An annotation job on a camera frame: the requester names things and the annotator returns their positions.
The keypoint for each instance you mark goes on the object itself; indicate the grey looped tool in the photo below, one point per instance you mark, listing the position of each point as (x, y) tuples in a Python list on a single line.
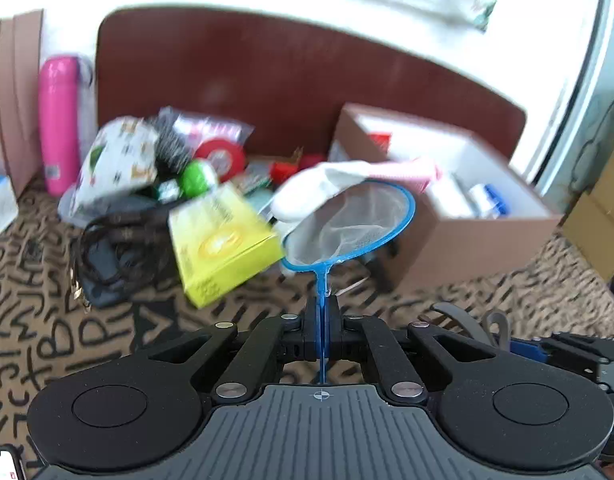
[(467, 317)]

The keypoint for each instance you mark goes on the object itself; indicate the brown paper shopping bag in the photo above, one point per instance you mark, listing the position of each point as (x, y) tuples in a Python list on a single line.
[(14, 100)]

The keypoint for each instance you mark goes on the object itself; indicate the blue hand net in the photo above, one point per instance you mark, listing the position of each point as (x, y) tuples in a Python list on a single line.
[(357, 225)]

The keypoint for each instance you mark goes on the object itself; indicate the smartphone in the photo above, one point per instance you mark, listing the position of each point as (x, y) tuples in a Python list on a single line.
[(4, 462)]

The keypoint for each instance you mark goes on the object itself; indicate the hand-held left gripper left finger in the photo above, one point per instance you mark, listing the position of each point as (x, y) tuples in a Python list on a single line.
[(292, 347)]

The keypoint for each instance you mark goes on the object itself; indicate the red white card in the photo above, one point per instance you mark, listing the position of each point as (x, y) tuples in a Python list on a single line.
[(379, 142)]

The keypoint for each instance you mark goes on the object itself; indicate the green ball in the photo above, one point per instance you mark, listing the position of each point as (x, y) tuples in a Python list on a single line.
[(199, 177)]

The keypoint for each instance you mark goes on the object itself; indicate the clear plastic bag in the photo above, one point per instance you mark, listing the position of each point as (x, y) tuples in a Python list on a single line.
[(212, 126)]

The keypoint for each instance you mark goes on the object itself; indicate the dark brown wooden board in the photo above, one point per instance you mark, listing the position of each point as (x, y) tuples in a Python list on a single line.
[(297, 75)]

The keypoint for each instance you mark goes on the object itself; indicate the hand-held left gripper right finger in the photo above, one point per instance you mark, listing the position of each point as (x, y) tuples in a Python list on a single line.
[(349, 347)]

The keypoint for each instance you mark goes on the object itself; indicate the blue plastic packet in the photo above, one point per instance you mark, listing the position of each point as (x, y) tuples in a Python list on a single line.
[(497, 200)]

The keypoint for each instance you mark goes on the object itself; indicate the white printed fabric pouch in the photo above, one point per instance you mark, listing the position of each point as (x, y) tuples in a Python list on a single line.
[(119, 155)]

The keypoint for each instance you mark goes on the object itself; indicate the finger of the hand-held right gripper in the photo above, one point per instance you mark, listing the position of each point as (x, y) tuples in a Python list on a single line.
[(529, 350)]

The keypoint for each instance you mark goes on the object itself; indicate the brown cardboard box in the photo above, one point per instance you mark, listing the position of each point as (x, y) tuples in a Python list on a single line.
[(457, 245)]

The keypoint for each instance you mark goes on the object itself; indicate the white glove with pink cuff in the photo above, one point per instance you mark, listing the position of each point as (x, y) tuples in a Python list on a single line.
[(312, 190)]

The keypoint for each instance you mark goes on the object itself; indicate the yellow medicine box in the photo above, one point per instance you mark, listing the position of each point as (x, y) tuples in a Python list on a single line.
[(222, 245)]

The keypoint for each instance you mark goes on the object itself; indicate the red tape roll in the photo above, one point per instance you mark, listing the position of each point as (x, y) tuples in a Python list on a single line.
[(222, 157)]

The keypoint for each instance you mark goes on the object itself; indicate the brown cardboard carton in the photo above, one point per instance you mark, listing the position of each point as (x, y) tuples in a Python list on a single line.
[(597, 235)]

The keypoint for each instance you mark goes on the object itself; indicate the pink thermos bottle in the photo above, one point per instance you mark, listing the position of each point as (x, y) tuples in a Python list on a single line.
[(59, 125)]

